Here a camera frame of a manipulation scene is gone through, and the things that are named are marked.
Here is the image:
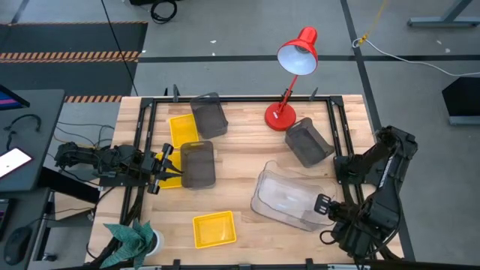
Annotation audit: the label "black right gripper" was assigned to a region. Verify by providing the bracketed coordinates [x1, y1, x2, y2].
[313, 193, 358, 227]

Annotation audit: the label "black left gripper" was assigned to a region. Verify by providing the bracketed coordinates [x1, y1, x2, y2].
[141, 142, 185, 195]

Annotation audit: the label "dark grey plastic basket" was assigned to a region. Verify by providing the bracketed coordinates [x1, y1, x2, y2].
[189, 91, 230, 140]
[284, 117, 335, 169]
[179, 140, 217, 190]

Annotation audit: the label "clear plastic basket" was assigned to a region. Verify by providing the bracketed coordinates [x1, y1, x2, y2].
[256, 168, 335, 228]
[253, 164, 337, 230]
[250, 160, 338, 233]

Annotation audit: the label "yellow plastic basket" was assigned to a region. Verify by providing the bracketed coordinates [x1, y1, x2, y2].
[155, 149, 184, 189]
[192, 210, 238, 249]
[168, 113, 200, 149]

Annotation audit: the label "red desk lamp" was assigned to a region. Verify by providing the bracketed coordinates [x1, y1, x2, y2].
[264, 25, 320, 132]

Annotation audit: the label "green plant in white pot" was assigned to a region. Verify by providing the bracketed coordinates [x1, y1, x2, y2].
[100, 219, 165, 269]

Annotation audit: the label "dark grey side desk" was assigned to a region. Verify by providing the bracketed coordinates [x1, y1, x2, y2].
[0, 88, 66, 193]

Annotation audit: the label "black floor mat hazard stripes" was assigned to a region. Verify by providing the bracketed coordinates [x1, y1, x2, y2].
[0, 21, 149, 97]

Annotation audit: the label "black computer mouse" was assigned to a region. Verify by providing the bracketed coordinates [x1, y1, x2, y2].
[3, 226, 33, 266]

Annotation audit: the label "monitor with blue screen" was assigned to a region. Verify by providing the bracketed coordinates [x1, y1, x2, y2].
[0, 85, 31, 112]

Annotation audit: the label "black box with grey base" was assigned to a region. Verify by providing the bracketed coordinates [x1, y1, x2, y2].
[441, 76, 480, 126]

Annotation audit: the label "grey metal stand foot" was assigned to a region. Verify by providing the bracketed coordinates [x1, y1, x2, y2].
[407, 0, 480, 29]

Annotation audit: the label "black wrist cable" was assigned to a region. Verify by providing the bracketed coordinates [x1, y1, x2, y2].
[319, 228, 339, 247]

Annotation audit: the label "thin black floor cable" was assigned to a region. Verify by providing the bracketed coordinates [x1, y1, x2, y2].
[100, 0, 140, 97]

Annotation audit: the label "black cable on desk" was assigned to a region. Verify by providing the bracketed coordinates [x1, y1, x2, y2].
[3, 113, 42, 151]

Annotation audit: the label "coiled black cable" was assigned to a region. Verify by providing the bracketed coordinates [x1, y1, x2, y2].
[149, 0, 179, 25]

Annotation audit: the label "white floor cable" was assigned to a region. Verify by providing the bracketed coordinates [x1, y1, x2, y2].
[351, 37, 480, 78]

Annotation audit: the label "yellow floor cable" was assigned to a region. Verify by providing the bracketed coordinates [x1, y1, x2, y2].
[358, 0, 389, 47]

